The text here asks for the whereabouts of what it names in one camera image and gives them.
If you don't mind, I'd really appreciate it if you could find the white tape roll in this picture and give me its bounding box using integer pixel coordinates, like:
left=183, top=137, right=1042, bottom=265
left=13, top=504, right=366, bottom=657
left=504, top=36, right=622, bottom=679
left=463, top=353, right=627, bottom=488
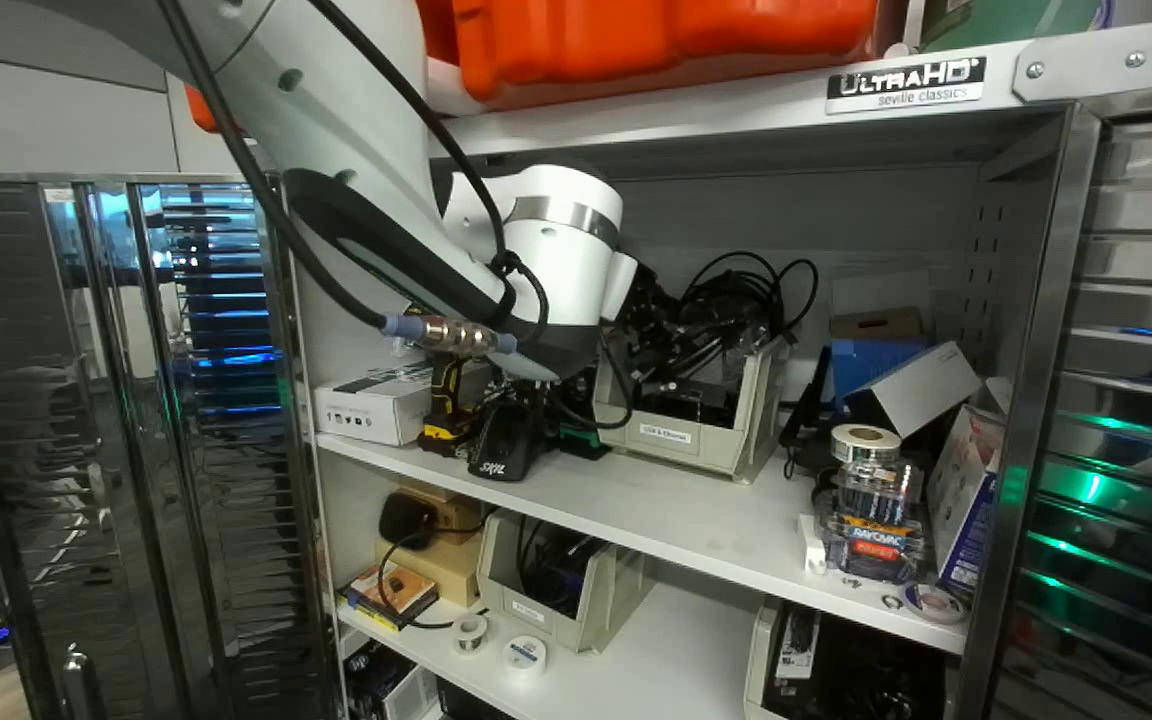
left=497, top=630, right=553, bottom=677

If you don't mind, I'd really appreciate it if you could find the white and blue box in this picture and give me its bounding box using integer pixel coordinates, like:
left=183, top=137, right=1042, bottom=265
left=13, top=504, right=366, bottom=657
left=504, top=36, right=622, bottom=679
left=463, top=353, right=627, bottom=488
left=930, top=403, right=1014, bottom=596

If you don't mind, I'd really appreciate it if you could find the black cable bundle in bin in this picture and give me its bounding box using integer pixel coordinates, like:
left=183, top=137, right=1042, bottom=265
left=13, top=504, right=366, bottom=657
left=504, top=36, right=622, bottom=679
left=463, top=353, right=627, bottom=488
left=653, top=247, right=830, bottom=390

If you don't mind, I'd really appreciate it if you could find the white cardboard box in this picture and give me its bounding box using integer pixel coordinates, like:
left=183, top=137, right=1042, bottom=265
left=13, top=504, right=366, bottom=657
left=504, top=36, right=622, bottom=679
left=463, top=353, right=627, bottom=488
left=313, top=365, right=435, bottom=448

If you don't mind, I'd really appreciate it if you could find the grey metal shelf cabinet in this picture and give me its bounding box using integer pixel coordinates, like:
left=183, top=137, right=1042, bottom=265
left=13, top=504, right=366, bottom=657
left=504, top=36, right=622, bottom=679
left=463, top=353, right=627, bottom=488
left=249, top=11, right=1152, bottom=720

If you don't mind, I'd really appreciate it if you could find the brown cardboard box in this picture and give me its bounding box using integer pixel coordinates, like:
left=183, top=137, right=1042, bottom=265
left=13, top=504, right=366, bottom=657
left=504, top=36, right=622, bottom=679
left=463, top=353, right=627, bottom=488
left=830, top=303, right=931, bottom=347

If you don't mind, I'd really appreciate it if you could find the small white solder spool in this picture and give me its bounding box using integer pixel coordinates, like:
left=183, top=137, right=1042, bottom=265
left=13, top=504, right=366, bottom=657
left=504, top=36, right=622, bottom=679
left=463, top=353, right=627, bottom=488
left=453, top=609, right=493, bottom=657

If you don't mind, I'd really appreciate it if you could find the black battery charger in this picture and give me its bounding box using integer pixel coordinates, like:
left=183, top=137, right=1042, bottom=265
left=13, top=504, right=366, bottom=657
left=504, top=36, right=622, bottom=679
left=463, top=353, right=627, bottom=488
left=463, top=381, right=557, bottom=484

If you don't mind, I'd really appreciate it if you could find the white bin with black parts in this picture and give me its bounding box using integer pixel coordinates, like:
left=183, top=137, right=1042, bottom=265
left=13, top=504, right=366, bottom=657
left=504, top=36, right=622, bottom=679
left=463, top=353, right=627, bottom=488
left=736, top=603, right=952, bottom=720

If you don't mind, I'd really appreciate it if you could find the battery multipack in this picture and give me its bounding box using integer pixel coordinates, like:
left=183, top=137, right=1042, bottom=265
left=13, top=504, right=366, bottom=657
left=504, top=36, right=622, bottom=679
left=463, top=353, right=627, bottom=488
left=817, top=463, right=931, bottom=585

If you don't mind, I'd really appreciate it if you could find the orange plastic case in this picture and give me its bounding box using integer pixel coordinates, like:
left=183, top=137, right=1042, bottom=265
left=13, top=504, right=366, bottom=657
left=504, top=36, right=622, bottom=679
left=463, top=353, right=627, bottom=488
left=450, top=0, right=888, bottom=104

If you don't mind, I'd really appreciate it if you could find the wire rack left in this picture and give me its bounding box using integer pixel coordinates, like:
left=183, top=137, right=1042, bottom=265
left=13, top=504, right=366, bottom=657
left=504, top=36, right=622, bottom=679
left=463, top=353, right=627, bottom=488
left=0, top=173, right=340, bottom=720

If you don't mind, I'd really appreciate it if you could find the orange and black device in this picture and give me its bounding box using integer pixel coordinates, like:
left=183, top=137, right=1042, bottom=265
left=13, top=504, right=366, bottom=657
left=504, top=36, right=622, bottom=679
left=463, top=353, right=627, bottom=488
left=349, top=562, right=450, bottom=630

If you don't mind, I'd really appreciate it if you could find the clear tape roll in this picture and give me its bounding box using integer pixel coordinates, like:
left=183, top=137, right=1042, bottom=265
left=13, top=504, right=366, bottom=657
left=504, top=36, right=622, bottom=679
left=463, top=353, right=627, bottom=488
left=908, top=578, right=973, bottom=627

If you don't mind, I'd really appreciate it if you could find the wire rack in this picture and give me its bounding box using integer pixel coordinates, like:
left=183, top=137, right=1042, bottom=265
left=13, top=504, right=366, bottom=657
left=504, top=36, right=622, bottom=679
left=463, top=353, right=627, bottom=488
left=952, top=90, right=1152, bottom=720
left=0, top=173, right=340, bottom=720

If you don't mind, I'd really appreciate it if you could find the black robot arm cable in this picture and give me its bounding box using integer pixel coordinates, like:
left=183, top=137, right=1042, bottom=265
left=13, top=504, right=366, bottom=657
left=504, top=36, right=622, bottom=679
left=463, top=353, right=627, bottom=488
left=153, top=0, right=557, bottom=334

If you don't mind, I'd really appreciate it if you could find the wire rack right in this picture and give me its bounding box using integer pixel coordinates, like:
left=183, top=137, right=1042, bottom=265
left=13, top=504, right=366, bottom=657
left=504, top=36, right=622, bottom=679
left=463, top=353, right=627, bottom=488
left=952, top=90, right=1152, bottom=720

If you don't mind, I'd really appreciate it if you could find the white device lower shelf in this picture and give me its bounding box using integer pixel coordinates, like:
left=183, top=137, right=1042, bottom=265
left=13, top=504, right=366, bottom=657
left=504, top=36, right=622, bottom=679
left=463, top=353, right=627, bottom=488
left=478, top=512, right=653, bottom=657

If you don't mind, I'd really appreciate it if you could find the yellow black cordless drill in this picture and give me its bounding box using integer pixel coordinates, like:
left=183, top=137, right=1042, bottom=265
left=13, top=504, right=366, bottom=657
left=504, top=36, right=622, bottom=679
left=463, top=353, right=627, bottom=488
left=418, top=353, right=478, bottom=457

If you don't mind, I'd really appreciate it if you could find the black hand tool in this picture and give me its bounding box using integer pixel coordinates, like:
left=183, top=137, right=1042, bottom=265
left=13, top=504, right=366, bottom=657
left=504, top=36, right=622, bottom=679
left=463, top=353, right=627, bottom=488
left=780, top=347, right=849, bottom=475

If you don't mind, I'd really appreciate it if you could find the white label roll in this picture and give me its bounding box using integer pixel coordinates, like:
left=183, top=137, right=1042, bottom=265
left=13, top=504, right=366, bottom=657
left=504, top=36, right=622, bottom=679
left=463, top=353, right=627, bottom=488
left=830, top=419, right=908, bottom=475

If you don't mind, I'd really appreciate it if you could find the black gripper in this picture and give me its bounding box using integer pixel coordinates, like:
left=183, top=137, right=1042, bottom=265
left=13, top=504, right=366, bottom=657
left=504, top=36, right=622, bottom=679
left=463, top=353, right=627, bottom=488
left=597, top=258, right=687, bottom=365

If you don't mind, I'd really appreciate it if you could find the small white box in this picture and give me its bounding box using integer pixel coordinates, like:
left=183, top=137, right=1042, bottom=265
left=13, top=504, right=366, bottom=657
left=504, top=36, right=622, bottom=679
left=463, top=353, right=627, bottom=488
left=379, top=660, right=450, bottom=720

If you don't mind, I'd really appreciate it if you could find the white open box flap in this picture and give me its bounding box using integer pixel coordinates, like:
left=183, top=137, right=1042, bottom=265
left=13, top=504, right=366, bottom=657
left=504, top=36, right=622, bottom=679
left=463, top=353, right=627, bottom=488
left=864, top=341, right=990, bottom=442

